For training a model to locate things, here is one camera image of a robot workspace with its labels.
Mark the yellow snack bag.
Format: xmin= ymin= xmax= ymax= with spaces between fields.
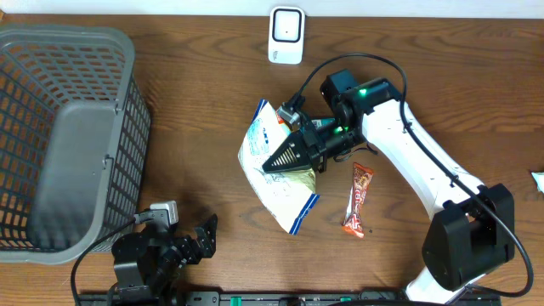
xmin=238 ymin=99 xmax=320 ymax=235

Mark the red-brown snack bar wrapper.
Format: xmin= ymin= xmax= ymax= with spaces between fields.
xmin=343 ymin=162 xmax=374 ymax=239

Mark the teal white small packet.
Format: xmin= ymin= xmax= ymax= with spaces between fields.
xmin=531 ymin=172 xmax=544 ymax=193

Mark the blue mouthwash bottle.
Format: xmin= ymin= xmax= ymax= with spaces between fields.
xmin=311 ymin=117 xmax=336 ymax=131

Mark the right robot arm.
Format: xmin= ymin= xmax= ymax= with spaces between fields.
xmin=263 ymin=69 xmax=515 ymax=303

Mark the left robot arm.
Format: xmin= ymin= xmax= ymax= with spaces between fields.
xmin=111 ymin=201 xmax=218 ymax=305

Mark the white barcode scanner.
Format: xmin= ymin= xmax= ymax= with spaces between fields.
xmin=268 ymin=6 xmax=306 ymax=65

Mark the grey plastic shopping basket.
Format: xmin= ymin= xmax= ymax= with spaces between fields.
xmin=1 ymin=25 xmax=150 ymax=265

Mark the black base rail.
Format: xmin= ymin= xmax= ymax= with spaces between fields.
xmin=75 ymin=289 xmax=503 ymax=306

